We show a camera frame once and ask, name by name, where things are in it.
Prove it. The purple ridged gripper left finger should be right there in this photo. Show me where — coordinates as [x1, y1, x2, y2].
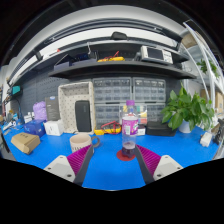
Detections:
[44, 145, 94, 186]

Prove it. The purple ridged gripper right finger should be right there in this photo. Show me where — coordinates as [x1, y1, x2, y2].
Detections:
[135, 145, 182, 184]

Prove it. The clear bottle with purple label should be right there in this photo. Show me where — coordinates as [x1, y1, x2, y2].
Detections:
[122, 100, 138, 158]

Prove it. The beige patterned ceramic mug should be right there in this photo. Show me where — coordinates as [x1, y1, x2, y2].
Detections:
[70, 133, 100, 152]

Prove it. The red round coaster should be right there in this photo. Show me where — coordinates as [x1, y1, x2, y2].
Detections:
[116, 150, 136, 161]

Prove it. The white small box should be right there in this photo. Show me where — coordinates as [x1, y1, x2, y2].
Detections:
[44, 120, 64, 136]

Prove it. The yellow red multimeter on table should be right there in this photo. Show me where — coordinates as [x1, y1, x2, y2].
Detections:
[94, 121, 122, 135]

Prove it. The brown cardboard box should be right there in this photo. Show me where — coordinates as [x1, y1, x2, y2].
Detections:
[11, 132, 40, 154]

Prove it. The blue cardboard box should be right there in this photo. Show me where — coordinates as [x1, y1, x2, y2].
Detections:
[24, 120, 46, 137]

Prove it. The black rectangular speaker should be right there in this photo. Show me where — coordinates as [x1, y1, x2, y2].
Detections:
[75, 100, 91, 132]

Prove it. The clear plastic container with labels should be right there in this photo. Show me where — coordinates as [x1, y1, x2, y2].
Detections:
[119, 104, 147, 124]

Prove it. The white power adapter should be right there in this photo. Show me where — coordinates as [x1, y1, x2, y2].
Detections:
[200, 132, 212, 147]

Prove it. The white pegboard tray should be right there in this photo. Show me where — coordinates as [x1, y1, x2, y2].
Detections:
[58, 82, 95, 134]

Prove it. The purple plastic bag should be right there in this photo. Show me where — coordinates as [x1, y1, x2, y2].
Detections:
[33, 101, 47, 120]

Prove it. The dark grey upright box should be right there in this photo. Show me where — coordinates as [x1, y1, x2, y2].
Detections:
[45, 96, 60, 121]

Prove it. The green potted plant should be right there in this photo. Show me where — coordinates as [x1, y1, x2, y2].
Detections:
[161, 87, 215, 131]

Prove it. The right grey drawer organizer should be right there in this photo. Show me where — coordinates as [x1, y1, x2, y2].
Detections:
[133, 78, 166, 121]

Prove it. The grey drawer organizer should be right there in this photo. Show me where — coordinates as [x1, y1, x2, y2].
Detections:
[133, 78, 166, 121]
[93, 77, 131, 128]

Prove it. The left grey drawer organizer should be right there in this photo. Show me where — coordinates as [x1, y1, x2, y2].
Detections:
[93, 77, 131, 128]

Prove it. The dark grey shelf board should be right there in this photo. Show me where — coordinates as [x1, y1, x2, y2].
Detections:
[48, 61, 196, 79]

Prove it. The dark blue bin on shelf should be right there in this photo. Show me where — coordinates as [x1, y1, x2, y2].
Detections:
[54, 52, 97, 70]

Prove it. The white oscilloscope on shelf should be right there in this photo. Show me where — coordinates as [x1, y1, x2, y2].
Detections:
[135, 46, 173, 64]

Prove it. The yellow multimeter on shelf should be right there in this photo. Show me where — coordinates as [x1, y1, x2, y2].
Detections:
[97, 51, 125, 62]

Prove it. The white metal rack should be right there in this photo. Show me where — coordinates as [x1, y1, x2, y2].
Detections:
[181, 22, 224, 114]

